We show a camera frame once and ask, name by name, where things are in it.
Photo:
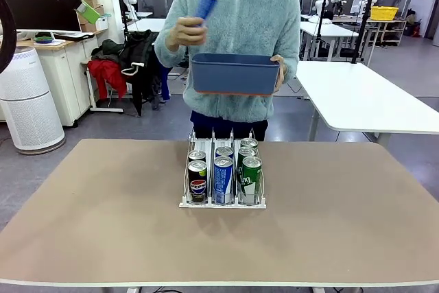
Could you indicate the red floor equipment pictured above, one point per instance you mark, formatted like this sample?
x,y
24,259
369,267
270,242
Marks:
x,y
414,29

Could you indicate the small white box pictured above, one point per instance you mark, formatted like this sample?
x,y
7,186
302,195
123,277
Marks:
x,y
101,24

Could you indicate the white cylindrical air purifier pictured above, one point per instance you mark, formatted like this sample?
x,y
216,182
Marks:
x,y
27,107

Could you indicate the black Pepsi can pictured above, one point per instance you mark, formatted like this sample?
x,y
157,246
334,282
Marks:
x,y
197,155
198,183

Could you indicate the green round tray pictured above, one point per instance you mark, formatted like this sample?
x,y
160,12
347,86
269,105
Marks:
x,y
44,40

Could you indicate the red jacket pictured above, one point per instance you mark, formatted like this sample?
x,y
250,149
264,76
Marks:
x,y
106,77

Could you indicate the yellow plastic basket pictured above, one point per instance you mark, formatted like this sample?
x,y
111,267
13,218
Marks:
x,y
384,13

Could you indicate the black jacket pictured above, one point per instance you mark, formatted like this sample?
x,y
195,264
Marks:
x,y
140,53

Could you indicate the white office cabinet desk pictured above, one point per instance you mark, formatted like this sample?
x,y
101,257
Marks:
x,y
68,77

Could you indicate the white clothes cart frame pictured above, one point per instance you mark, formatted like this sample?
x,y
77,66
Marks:
x,y
106,110

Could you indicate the person's left forearm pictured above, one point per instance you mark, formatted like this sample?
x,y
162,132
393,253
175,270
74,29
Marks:
x,y
291,66

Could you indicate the wooden shelf table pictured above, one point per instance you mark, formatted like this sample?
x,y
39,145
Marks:
x,y
394,23

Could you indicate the person in grey fleece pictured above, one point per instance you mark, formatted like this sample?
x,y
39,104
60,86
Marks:
x,y
236,25

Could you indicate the white background table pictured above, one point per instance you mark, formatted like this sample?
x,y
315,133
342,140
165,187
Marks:
x,y
329,30
147,25

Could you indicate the person's right hand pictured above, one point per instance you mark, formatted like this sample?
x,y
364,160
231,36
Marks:
x,y
187,32

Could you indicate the dark navy trousers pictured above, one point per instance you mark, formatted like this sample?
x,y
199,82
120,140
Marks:
x,y
205,125

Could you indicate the large white table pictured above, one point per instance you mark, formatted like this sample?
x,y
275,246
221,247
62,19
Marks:
x,y
360,101

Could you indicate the black computer monitor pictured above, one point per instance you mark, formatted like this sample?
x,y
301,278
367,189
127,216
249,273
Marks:
x,y
37,11

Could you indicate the person's left hand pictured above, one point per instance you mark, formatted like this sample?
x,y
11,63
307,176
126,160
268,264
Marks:
x,y
282,71

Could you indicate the blue Pocari Sweat can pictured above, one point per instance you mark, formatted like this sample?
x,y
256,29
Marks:
x,y
224,151
223,183
207,6

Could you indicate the person's right forearm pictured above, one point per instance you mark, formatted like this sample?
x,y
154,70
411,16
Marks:
x,y
164,53

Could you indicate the green Sprite can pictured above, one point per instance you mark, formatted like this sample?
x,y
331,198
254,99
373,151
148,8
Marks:
x,y
248,142
247,152
251,183

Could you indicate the black tripod stand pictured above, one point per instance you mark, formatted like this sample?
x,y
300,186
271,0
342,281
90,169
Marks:
x,y
364,22
319,22

